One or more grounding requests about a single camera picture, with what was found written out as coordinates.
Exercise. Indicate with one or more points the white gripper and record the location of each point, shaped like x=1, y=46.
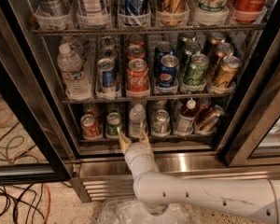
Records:
x=137, y=150

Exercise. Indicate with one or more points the clear water bottle bottom shelf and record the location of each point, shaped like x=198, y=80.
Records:
x=137, y=121

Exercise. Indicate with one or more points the clear water bottle shelf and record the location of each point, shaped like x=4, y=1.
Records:
x=74, y=74
x=137, y=121

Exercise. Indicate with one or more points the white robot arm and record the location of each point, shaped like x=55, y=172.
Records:
x=255, y=199

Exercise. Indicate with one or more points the green can bottom shelf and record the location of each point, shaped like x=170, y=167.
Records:
x=113, y=124

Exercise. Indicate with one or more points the silver can bottom shelf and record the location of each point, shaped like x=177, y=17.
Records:
x=160, y=123

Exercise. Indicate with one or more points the red can bottom shelf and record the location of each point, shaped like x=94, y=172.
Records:
x=90, y=127

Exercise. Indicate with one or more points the stainless fridge base grille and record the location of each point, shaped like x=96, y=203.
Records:
x=98, y=179

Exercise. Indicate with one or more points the brown tea bottle white cap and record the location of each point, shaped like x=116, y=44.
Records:
x=186, y=117

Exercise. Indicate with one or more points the clear water bottle middle shelf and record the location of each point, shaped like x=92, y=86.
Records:
x=74, y=74

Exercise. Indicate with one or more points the gold can bottom shelf tilted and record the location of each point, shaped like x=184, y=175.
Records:
x=209, y=119

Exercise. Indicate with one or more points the fridge glass door right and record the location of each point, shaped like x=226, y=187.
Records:
x=254, y=145

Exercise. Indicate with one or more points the gold tall can top shelf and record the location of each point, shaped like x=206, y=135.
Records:
x=171, y=11

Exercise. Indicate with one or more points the blue tall can top shelf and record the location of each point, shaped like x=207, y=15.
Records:
x=132, y=10

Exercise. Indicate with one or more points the white patterned bottle top shelf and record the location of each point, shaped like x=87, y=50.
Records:
x=93, y=14

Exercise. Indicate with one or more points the large Coca-Cola bottle top shelf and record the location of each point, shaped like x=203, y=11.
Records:
x=247, y=11

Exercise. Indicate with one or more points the red Coca-Cola can front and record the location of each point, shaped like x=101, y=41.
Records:
x=137, y=75

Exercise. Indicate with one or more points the clear plastic bag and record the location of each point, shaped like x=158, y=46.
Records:
x=131, y=211

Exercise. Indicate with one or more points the blue silver can front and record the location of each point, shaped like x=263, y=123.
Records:
x=107, y=75

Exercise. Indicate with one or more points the blue Pepsi can front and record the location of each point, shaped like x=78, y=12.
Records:
x=167, y=71

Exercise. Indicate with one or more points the red can second row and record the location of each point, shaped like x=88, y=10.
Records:
x=134, y=52

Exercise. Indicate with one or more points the green soda can front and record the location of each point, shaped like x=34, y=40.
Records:
x=196, y=70

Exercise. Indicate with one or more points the silver can second row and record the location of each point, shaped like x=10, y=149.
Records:
x=109, y=52

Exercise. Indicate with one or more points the blue Pepsi can second row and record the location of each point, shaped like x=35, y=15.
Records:
x=164, y=48

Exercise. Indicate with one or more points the green can second row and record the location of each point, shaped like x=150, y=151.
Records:
x=189, y=49

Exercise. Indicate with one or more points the gold soda can front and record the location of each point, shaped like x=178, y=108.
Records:
x=226, y=71

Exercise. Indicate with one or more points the gold can second row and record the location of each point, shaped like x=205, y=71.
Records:
x=219, y=52

